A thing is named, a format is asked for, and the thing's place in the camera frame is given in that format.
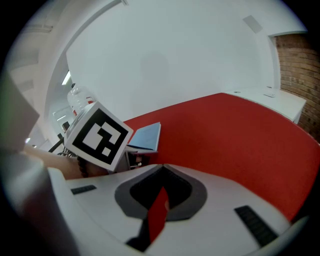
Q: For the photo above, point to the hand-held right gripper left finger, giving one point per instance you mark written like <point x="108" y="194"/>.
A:
<point x="95" y="200"/>

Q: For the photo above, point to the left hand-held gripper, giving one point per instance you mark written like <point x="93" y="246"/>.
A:
<point x="100" y="135"/>

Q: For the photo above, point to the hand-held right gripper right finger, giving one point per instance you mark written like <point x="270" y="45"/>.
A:
<point x="225" y="212"/>

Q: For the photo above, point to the person's left forearm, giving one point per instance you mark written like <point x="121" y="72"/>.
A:
<point x="55" y="160"/>

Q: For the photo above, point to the black metal railing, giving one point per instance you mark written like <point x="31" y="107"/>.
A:
<point x="55" y="145"/>

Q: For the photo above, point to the large clear water bottle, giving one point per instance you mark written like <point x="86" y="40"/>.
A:
<point x="80" y="100"/>

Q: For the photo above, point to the red tablecloth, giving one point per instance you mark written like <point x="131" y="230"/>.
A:
<point x="225" y="137"/>

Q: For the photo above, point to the ceiling light strip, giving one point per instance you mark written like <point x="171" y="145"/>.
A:
<point x="66" y="78"/>

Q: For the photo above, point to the white desk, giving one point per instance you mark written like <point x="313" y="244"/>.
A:
<point x="280" y="103"/>

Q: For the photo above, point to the small white card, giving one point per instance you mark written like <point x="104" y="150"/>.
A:
<point x="269" y="95"/>

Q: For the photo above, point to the grey wall panel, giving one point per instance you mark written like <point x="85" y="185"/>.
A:
<point x="252" y="23"/>

